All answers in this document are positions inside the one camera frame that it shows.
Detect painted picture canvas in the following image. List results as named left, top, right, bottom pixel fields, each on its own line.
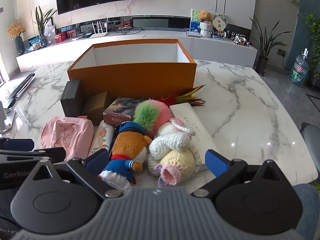
left=189, top=9, right=201, bottom=33

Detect black small box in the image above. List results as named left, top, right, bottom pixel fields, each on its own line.
left=60, top=79, right=84, bottom=118

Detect glass vase green plant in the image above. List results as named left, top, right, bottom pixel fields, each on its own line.
left=34, top=6, right=57, bottom=48

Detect teddy bear in pot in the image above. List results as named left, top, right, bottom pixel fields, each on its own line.
left=199, top=11, right=213, bottom=38

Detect potted green plant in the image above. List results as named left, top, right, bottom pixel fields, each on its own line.
left=250, top=16, right=291, bottom=76

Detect brown cardboard box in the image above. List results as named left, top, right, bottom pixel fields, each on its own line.
left=82, top=91, right=113, bottom=126

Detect white wifi router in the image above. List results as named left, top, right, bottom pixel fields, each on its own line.
left=89, top=21, right=107, bottom=38

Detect white lotion tube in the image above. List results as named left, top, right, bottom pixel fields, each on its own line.
left=88, top=120, right=115, bottom=156

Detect white tv cabinet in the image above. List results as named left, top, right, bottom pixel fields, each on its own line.
left=16, top=31, right=257, bottom=72

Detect bear plush blue uniform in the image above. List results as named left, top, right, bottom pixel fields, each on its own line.
left=99, top=121, right=152, bottom=194

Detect colourful feather toy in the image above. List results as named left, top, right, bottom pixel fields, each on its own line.
left=152, top=85, right=206, bottom=107

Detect round paper fan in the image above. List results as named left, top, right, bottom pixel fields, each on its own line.
left=213, top=12, right=227, bottom=37

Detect blue water bottle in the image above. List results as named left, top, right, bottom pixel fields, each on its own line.
left=289, top=48, right=310, bottom=87

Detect white long box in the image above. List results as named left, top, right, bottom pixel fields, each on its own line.
left=169, top=102, right=221, bottom=172

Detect white phone stand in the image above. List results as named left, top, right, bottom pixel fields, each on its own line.
left=0, top=101, right=16, bottom=134

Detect picture card box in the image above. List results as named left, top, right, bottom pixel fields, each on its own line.
left=103, top=97, right=141, bottom=126

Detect black remote control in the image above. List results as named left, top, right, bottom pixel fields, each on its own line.
left=9, top=73, right=35, bottom=99

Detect orange cardboard box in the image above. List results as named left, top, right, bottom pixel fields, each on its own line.
left=67, top=38, right=198, bottom=100

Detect red gift box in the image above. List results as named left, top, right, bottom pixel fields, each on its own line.
left=54, top=32, right=66, bottom=43

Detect pink green fluffy ball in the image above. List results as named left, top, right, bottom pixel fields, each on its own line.
left=132, top=99, right=173, bottom=139

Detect pink pouch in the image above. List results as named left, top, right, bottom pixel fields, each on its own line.
left=41, top=116, right=94, bottom=161

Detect crocheted white bunny doll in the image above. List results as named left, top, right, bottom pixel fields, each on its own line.
left=146, top=118, right=202, bottom=187

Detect dark vase dried flowers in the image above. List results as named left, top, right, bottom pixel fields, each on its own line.
left=7, top=20, right=25, bottom=56

